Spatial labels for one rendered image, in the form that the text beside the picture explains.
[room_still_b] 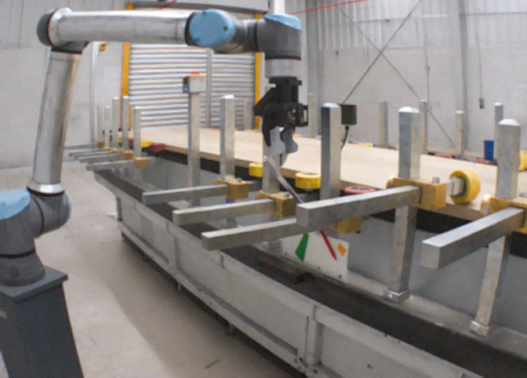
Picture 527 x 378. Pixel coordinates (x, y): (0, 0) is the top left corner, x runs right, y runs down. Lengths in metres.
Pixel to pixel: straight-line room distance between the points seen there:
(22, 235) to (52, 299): 0.23
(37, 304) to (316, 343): 0.99
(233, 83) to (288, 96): 9.13
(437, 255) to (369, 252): 0.82
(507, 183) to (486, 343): 0.30
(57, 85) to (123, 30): 0.38
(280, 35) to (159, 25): 0.29
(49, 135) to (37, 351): 0.70
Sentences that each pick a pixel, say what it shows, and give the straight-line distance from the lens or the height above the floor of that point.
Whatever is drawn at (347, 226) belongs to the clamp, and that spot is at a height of 0.84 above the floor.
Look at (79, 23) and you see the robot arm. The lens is 1.20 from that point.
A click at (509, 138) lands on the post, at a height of 1.08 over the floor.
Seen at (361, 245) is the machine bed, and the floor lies 0.71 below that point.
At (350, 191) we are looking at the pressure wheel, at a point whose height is 0.91.
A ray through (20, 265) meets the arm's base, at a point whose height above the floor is 0.66.
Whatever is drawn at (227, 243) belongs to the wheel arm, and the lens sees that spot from 0.92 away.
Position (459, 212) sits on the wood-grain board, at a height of 0.88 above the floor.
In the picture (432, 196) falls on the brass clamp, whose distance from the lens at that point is 0.88.
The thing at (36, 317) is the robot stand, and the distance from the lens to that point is 1.43.
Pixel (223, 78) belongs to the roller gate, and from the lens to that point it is 10.06.
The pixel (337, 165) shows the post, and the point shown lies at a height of 0.97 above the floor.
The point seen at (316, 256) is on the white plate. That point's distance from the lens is 1.16.
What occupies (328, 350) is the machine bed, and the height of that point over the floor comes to 0.25.
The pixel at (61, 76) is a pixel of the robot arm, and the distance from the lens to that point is 1.40.
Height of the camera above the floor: 1.12
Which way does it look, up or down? 10 degrees down
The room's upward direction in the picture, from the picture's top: straight up
